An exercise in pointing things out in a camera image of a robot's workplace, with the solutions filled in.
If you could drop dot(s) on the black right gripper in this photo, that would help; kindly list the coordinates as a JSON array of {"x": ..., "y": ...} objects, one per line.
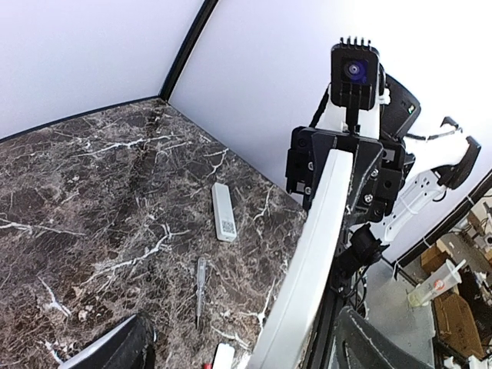
[{"x": 376, "y": 176}]

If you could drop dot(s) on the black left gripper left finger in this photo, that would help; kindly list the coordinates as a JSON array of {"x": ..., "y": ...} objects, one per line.
[{"x": 131, "y": 344}]

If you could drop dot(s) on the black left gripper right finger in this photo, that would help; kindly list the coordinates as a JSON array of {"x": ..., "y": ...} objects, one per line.
[{"x": 358, "y": 344}]

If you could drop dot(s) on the white remote with green buttons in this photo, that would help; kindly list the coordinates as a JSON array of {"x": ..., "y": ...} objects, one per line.
[{"x": 289, "y": 322}]

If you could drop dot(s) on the white battery cover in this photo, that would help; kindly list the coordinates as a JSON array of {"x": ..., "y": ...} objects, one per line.
[{"x": 224, "y": 356}]

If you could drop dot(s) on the clear handle screwdriver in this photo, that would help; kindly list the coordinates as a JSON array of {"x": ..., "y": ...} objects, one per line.
[{"x": 200, "y": 282}]

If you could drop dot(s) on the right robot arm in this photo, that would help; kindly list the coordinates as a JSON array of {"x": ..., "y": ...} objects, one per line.
[{"x": 433, "y": 165}]

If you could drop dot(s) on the slim white remote control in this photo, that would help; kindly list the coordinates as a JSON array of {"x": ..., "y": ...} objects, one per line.
[{"x": 223, "y": 213}]

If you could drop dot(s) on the clear plastic cup with straw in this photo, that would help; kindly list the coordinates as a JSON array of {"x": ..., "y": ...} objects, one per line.
[{"x": 443, "y": 279}]

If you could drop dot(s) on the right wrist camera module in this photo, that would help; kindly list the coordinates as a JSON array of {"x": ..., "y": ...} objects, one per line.
[{"x": 357, "y": 90}]

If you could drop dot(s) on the black right frame post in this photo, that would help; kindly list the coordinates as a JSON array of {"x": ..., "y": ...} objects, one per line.
[{"x": 187, "y": 46}]

